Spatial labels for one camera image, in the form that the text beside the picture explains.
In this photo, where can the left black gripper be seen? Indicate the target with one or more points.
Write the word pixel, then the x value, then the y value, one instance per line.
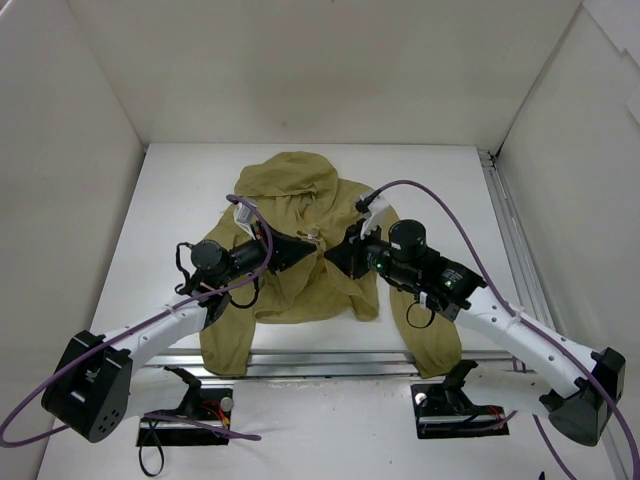
pixel 273 250

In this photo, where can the front aluminium rail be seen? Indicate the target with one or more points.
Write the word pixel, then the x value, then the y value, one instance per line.
pixel 293 366

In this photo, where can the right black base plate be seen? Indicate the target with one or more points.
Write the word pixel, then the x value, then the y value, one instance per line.
pixel 446 413

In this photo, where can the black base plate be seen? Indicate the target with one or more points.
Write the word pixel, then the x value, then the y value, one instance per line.
pixel 446 413
pixel 214 409

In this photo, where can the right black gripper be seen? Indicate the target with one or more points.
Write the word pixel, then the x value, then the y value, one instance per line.
pixel 361 251

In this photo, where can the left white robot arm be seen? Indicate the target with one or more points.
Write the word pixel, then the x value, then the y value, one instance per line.
pixel 102 380

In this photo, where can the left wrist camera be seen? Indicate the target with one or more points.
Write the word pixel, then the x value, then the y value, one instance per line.
pixel 243 216

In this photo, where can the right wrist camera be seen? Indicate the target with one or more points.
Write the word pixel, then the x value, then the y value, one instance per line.
pixel 372 206

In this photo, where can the olive green hooded jacket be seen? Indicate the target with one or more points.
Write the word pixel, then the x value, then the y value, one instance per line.
pixel 297 193

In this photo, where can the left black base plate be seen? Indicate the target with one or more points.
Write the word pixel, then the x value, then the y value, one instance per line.
pixel 214 409

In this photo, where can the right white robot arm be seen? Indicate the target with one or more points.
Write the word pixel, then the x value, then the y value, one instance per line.
pixel 578 387

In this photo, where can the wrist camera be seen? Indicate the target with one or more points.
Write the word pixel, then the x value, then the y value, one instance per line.
pixel 243 216
pixel 372 206

